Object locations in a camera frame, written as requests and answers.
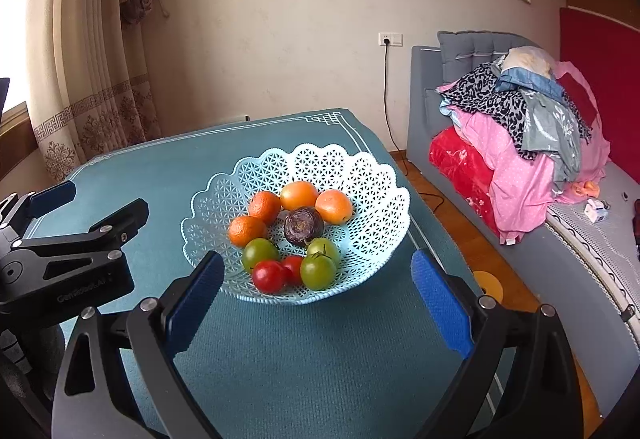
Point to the pile of clothes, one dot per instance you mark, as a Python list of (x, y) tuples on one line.
[(520, 179)]

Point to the yellow round stool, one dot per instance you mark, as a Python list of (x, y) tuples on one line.
[(489, 285)]

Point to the blue denim garment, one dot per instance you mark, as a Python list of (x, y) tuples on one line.
[(530, 84)]

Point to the small orange item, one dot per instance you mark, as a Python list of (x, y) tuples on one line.
[(585, 188)]

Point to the grey striped bedspread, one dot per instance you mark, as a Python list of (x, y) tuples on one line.
[(600, 249)]

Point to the small white box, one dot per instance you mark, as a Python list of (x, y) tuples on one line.
[(596, 210)]

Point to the grey-green floral cloth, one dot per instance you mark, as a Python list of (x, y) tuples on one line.
[(555, 129)]

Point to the grey tufted cushion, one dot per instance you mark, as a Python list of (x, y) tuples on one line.
[(475, 46)]

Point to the grey sofa bed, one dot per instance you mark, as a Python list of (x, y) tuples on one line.
[(565, 269)]

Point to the leopard print cloth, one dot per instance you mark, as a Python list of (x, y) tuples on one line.
[(500, 106)]

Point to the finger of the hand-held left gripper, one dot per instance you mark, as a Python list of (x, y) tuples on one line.
[(52, 196), (120, 219)]

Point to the red tomato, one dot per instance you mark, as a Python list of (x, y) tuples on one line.
[(269, 276), (294, 266)]

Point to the white wall socket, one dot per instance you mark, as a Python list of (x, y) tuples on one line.
[(390, 39)]

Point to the dark purple passion fruit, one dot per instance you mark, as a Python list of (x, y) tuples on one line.
[(303, 226)]

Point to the red wall panel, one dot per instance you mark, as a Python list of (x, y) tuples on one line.
[(610, 54)]

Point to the red floral blanket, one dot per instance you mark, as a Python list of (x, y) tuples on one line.
[(460, 164)]

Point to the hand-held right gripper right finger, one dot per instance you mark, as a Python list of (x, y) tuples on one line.
[(442, 304)]

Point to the yellow-orange orange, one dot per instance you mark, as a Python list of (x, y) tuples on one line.
[(299, 195)]

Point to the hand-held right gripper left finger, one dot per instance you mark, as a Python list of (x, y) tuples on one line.
[(195, 304)]

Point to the beige patterned curtain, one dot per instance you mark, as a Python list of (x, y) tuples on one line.
[(90, 69)]

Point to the green tomato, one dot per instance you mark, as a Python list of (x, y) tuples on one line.
[(325, 247), (318, 271), (259, 253)]

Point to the dark orange mandarin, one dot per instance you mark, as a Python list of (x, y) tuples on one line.
[(265, 207), (246, 230)]

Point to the light blue lattice plastic basket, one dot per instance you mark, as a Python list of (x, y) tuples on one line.
[(372, 199)]

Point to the white cloth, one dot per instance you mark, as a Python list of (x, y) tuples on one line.
[(527, 59)]

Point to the round orange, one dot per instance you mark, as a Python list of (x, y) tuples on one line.
[(334, 206)]

